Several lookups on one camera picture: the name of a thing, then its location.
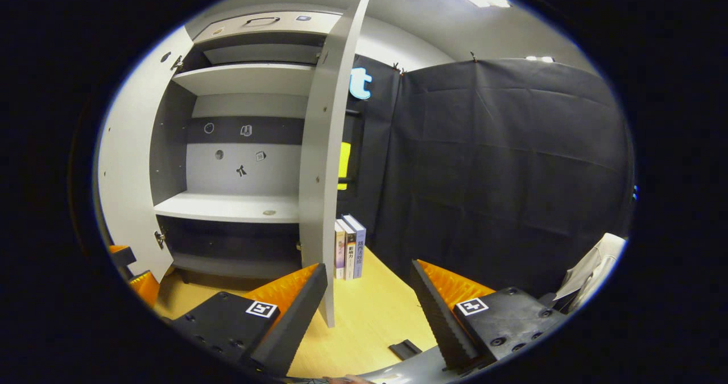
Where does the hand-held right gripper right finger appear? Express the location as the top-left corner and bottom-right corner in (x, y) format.
(411, 259), (569, 373)

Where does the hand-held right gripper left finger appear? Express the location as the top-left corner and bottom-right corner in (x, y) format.
(171, 263), (329, 378)

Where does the white cabinet door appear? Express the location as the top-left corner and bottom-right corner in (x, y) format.
(94, 26), (195, 282)
(299, 0), (373, 328)

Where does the white cabinet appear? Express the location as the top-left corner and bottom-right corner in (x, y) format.
(149, 11), (365, 285)

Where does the white cabinet shelf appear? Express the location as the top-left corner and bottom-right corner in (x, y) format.
(154, 191), (301, 224)
(202, 44), (325, 66)
(172, 63), (316, 96)

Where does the beige cabinet drawer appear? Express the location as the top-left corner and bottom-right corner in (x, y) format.
(193, 11), (342, 44)

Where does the small black flat object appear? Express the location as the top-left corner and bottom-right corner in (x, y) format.
(388, 340), (423, 361)

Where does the light blue book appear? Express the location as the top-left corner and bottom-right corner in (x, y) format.
(343, 214), (367, 279)

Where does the black backdrop cloth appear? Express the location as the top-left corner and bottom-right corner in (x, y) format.
(336, 59), (635, 299)

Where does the beige cloth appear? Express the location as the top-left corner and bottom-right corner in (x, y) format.
(555, 232), (627, 315)

